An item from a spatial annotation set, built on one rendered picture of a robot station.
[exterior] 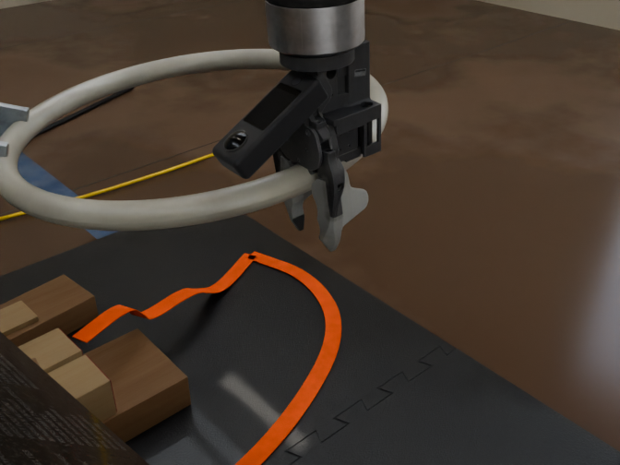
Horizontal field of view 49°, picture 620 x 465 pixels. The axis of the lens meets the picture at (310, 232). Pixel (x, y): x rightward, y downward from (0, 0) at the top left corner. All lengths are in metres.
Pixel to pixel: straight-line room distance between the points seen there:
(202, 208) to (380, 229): 1.77
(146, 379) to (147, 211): 1.04
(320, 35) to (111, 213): 0.26
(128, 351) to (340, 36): 1.28
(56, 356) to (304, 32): 1.18
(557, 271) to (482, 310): 0.35
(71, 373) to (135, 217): 0.95
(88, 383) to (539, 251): 1.50
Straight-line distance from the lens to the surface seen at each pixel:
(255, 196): 0.66
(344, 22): 0.61
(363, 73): 0.68
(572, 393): 1.88
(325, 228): 0.70
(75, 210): 0.70
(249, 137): 0.63
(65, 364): 1.62
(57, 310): 1.98
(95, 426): 0.88
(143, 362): 1.73
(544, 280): 2.25
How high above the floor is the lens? 1.24
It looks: 32 degrees down
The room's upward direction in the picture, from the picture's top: straight up
